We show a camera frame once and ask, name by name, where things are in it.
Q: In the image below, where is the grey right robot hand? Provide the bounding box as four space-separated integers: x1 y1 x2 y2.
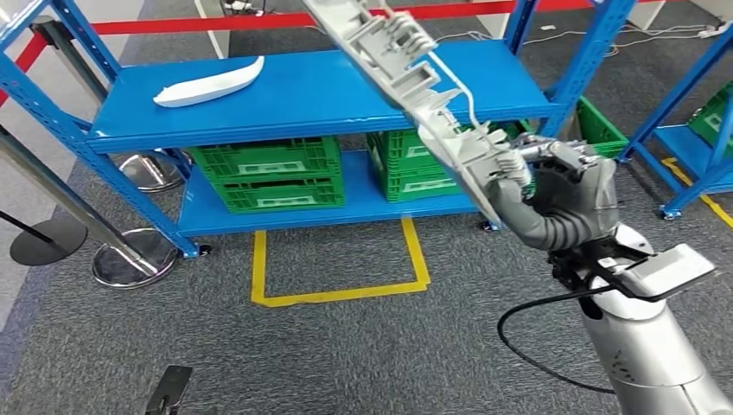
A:
487 134 621 252

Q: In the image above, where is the grey plastic wheel hubcap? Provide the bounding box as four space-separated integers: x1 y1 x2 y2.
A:
302 0 537 227

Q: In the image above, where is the blue metal shelf rack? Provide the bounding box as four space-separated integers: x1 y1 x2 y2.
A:
0 0 637 259
617 22 733 220

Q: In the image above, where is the white curved plastic part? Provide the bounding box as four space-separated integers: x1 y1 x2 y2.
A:
152 55 266 109

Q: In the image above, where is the yellow floor tape square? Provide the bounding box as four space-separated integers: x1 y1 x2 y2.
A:
661 157 733 230

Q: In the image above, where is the white desk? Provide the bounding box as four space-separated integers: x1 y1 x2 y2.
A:
474 0 512 40
625 0 669 31
193 0 232 60

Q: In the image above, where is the black power strip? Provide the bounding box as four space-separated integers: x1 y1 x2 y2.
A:
221 0 265 16

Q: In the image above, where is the red barrier belt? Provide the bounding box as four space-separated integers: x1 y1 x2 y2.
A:
91 0 596 36
0 31 50 107

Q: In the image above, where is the chrome barrier stanchion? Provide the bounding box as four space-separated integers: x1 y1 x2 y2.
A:
29 16 186 195
0 124 180 290

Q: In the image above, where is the black barrier stanchion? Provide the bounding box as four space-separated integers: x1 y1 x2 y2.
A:
0 207 89 267

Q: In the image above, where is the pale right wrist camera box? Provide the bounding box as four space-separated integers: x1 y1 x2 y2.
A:
546 237 717 303

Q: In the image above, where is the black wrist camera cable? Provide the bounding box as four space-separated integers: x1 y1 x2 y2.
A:
496 286 616 396

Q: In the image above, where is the white floor cable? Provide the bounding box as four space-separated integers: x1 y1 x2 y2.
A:
435 22 733 59

